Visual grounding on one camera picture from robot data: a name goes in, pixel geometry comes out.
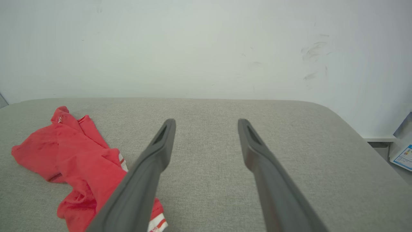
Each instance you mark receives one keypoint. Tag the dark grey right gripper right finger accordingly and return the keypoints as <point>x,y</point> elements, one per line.
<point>273,187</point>

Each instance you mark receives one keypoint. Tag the white appliance with blue label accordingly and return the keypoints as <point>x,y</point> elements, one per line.
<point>404,156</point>

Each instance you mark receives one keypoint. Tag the red basketball jersey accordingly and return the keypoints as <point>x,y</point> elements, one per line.
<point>80,154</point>

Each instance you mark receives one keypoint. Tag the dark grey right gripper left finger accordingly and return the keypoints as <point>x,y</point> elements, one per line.
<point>145,180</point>

